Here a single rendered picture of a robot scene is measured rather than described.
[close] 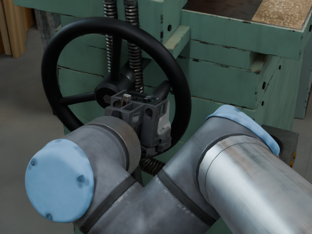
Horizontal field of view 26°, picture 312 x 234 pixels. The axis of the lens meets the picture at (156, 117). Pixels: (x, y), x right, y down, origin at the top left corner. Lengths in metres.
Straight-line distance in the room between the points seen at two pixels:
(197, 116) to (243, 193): 0.78
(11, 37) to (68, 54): 1.45
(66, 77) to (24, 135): 1.01
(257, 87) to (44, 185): 0.62
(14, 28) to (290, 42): 1.79
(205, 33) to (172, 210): 0.57
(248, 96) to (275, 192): 0.75
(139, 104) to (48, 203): 0.24
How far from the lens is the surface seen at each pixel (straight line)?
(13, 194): 2.23
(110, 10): 1.20
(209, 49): 1.30
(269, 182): 0.61
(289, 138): 1.43
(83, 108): 1.50
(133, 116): 0.93
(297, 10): 1.25
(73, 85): 1.48
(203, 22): 1.27
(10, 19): 2.84
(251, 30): 1.25
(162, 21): 1.19
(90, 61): 1.42
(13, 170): 2.33
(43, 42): 2.41
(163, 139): 1.01
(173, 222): 0.77
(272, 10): 1.25
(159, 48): 1.11
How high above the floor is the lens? 1.48
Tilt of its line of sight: 36 degrees down
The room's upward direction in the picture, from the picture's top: straight up
